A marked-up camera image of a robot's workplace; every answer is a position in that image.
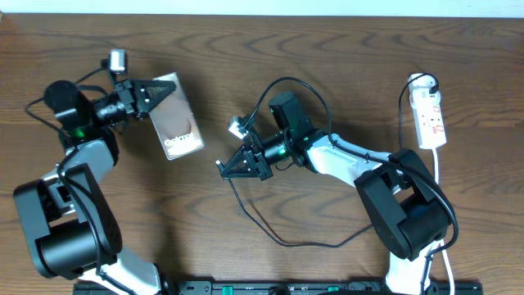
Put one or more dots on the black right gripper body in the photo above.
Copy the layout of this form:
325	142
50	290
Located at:
274	149

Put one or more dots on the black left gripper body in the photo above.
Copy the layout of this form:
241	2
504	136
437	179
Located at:
116	109

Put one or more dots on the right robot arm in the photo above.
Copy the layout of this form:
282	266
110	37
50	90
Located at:
405	205

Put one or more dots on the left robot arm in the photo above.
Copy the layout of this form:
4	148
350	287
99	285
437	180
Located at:
68	225

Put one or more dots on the white USB charger adapter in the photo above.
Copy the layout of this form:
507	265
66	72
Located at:
424	85

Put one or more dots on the white power strip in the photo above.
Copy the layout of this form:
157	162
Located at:
429	125

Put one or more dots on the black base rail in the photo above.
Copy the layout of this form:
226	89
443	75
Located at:
296	288

